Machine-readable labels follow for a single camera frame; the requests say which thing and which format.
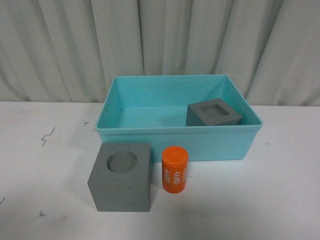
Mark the orange cylinder with white text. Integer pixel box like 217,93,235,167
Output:
161,146,189,194

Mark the gray cube with round hole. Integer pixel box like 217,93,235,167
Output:
87,143,151,212

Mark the light blue plastic box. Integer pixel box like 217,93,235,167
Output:
96,75,263,162

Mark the white pleated curtain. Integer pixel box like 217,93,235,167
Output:
0,0,320,106

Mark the gray cube with square hole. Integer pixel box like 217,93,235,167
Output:
185,98,243,127

